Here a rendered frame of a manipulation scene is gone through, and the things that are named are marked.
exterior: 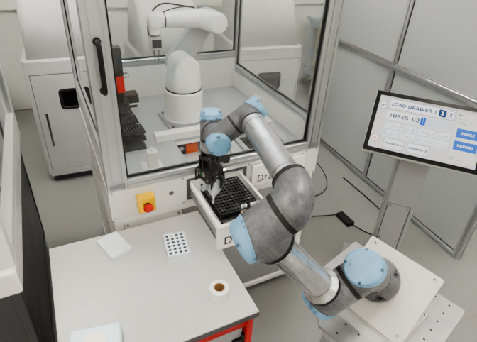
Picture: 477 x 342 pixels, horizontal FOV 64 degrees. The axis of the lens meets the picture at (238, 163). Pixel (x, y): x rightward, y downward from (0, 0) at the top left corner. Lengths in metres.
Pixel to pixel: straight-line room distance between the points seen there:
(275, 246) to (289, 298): 1.51
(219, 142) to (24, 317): 0.99
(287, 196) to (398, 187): 1.36
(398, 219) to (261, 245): 1.49
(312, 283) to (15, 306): 1.06
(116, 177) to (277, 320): 1.26
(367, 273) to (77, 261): 1.04
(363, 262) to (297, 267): 0.25
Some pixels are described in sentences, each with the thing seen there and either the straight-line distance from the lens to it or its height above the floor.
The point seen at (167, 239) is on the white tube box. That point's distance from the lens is 1.57.
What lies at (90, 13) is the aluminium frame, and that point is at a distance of 1.32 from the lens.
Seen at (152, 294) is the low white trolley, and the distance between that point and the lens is 1.44.
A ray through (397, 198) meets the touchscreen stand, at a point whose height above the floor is 0.66.
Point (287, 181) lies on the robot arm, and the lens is 0.92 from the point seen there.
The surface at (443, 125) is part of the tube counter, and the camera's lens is 2.05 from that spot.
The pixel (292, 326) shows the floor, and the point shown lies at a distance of 2.31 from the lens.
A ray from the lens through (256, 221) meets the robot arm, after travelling 0.90.
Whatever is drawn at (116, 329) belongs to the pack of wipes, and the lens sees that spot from 1.32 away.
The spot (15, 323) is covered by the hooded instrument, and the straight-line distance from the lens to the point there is 1.73.
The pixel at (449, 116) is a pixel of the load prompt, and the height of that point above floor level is 1.15.
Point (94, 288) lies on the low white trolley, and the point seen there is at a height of 0.76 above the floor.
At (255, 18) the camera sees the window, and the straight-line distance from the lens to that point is 1.52.
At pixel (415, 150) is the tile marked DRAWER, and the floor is 1.00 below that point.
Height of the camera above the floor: 1.87
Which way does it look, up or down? 32 degrees down
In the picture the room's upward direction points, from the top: 3 degrees clockwise
